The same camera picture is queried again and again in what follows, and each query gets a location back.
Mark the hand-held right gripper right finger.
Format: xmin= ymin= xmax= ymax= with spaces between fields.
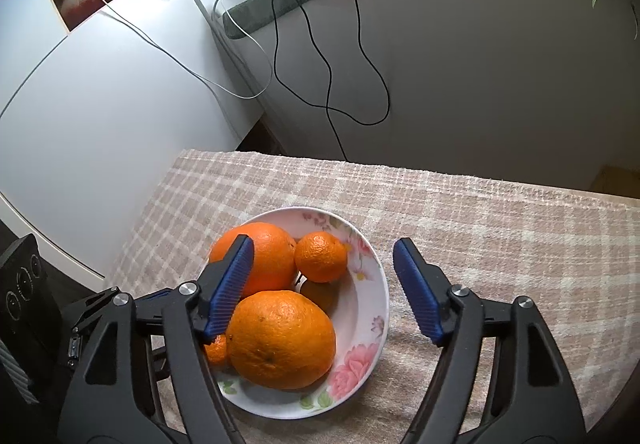
xmin=392 ymin=237 xmax=588 ymax=444

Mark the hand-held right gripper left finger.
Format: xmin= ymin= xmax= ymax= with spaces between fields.
xmin=57 ymin=234 xmax=256 ymax=444

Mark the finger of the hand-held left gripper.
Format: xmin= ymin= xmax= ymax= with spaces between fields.
xmin=60 ymin=288 xmax=173 ymax=382

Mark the large orange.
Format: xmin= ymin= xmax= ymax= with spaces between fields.
xmin=208 ymin=222 xmax=299 ymax=299
xmin=226 ymin=290 xmax=337 ymax=391

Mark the white floral plate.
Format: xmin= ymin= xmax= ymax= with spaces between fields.
xmin=197 ymin=206 xmax=391 ymax=421

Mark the small mandarin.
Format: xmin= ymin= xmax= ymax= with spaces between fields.
xmin=204 ymin=334 xmax=230 ymax=366

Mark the yellow green round fruit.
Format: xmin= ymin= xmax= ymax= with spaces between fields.
xmin=299 ymin=278 xmax=342 ymax=317

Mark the beige checked blanket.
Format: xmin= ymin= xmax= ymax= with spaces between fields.
xmin=102 ymin=149 xmax=640 ymax=444

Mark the white cabinet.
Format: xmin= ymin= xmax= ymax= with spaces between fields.
xmin=0 ymin=0 xmax=267 ymax=281

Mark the cardboard box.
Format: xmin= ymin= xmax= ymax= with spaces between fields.
xmin=590 ymin=165 xmax=640 ymax=199

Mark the white cable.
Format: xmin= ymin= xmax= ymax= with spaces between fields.
xmin=44 ymin=0 xmax=275 ymax=100

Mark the black cable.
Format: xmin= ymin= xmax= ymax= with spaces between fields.
xmin=300 ymin=0 xmax=392 ymax=127
xmin=273 ymin=0 xmax=351 ymax=162

